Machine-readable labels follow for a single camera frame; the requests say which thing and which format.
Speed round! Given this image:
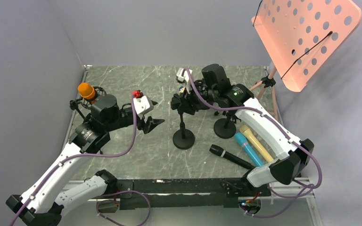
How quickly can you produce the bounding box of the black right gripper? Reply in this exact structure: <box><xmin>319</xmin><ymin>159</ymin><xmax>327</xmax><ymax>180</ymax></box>
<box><xmin>178</xmin><ymin>79</ymin><xmax>219</xmax><ymax>115</ymax></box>

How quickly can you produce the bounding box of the black round-base tall stand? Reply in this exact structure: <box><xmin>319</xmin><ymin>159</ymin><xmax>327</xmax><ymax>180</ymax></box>
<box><xmin>173</xmin><ymin>112</ymin><xmax>195</xmax><ymax>150</ymax></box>

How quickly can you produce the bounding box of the black round-base clip stand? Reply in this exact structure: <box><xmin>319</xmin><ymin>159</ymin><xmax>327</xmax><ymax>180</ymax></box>
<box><xmin>214</xmin><ymin>113</ymin><xmax>236</xmax><ymax>139</ymax></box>

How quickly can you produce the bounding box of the black microphone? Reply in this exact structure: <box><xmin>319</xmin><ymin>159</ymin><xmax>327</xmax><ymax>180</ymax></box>
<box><xmin>209</xmin><ymin>145</ymin><xmax>254</xmax><ymax>170</ymax></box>

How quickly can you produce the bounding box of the blue microphone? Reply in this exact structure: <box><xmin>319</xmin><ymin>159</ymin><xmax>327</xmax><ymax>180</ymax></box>
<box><xmin>234</xmin><ymin>132</ymin><xmax>264</xmax><ymax>167</ymax></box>

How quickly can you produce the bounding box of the cream yellow microphone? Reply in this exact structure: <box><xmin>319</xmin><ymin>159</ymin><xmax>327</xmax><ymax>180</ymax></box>
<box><xmin>239</xmin><ymin>125</ymin><xmax>274</xmax><ymax>162</ymax></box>

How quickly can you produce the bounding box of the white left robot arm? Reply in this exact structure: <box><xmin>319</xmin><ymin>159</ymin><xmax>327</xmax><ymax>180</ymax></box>
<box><xmin>6</xmin><ymin>90</ymin><xmax>163</xmax><ymax>226</ymax></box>

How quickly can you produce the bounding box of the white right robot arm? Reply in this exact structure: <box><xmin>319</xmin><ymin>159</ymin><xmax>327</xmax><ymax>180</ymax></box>
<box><xmin>171</xmin><ymin>64</ymin><xmax>314</xmax><ymax>196</ymax></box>

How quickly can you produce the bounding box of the orange microphone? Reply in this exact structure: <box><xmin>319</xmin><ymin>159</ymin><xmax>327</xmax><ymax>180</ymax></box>
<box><xmin>77</xmin><ymin>82</ymin><xmax>97</xmax><ymax>101</ymax></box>

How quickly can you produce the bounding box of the pink perforated music stand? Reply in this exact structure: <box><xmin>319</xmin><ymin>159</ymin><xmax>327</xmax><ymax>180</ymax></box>
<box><xmin>248</xmin><ymin>0</ymin><xmax>362</xmax><ymax>122</ymax></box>

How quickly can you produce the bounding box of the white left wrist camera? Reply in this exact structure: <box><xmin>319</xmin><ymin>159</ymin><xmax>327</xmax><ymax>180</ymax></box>
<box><xmin>133</xmin><ymin>96</ymin><xmax>154</xmax><ymax>116</ymax></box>

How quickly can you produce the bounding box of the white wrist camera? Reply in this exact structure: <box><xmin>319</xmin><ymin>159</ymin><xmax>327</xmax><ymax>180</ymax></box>
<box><xmin>176</xmin><ymin>68</ymin><xmax>193</xmax><ymax>93</ymax></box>
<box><xmin>133</xmin><ymin>96</ymin><xmax>154</xmax><ymax>116</ymax></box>

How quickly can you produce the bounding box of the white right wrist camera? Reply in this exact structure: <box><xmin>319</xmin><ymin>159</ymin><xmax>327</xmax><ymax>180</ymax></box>
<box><xmin>176</xmin><ymin>68</ymin><xmax>193</xmax><ymax>93</ymax></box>

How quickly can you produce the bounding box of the black tripod shock-mount stand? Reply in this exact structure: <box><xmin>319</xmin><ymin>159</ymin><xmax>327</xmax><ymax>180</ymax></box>
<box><xmin>70</xmin><ymin>86</ymin><xmax>107</xmax><ymax>125</ymax></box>

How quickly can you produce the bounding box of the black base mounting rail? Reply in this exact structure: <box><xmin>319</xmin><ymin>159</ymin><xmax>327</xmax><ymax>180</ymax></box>
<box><xmin>97</xmin><ymin>178</ymin><xmax>271</xmax><ymax>210</ymax></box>

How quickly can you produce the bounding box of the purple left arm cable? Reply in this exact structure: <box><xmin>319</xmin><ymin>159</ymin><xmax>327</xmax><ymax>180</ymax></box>
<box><xmin>9</xmin><ymin>93</ymin><xmax>138</xmax><ymax>226</ymax></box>

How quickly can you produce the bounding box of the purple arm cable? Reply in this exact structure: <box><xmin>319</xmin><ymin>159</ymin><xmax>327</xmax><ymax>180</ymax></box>
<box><xmin>182</xmin><ymin>68</ymin><xmax>323</xmax><ymax>219</ymax></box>
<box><xmin>9</xmin><ymin>93</ymin><xmax>138</xmax><ymax>226</ymax></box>

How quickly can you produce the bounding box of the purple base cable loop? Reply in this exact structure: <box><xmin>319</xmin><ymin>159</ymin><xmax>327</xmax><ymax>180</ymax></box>
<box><xmin>96</xmin><ymin>189</ymin><xmax>152</xmax><ymax>226</ymax></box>

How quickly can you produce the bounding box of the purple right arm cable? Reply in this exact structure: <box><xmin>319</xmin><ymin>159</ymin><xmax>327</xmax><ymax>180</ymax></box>
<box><xmin>182</xmin><ymin>68</ymin><xmax>323</xmax><ymax>219</ymax></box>

